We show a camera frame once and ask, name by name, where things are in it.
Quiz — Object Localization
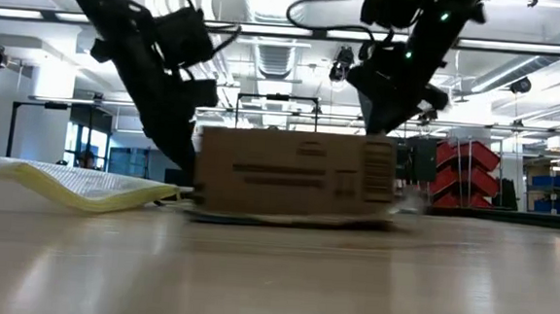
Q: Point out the black equipment cabinet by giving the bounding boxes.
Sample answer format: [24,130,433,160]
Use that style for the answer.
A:
[394,136,438,185]

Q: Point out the red storage bins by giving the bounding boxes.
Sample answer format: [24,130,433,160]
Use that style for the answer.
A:
[427,138,503,211]

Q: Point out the black background station frame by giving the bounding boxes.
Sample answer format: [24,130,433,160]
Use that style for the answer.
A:
[233,91,322,134]

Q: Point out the black bin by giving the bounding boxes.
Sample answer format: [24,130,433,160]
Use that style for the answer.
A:
[493,177,521,212]

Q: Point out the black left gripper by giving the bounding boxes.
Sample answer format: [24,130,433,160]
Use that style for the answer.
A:
[83,36,223,174]

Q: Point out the brown cardboard shipping box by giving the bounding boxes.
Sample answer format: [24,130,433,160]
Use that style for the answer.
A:
[181,123,428,237]

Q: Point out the person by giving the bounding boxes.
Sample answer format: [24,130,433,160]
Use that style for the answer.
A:
[77,150,99,170]

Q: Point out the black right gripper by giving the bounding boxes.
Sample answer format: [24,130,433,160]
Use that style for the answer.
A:
[342,37,456,141]

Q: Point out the black overhead frame beam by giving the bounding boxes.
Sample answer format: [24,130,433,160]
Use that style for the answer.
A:
[0,7,560,58]

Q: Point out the white mesh pouch yellow trim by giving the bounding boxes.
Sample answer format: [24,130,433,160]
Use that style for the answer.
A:
[0,156,184,220]

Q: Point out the black monitor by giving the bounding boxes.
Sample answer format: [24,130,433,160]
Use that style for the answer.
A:
[163,167,186,187]

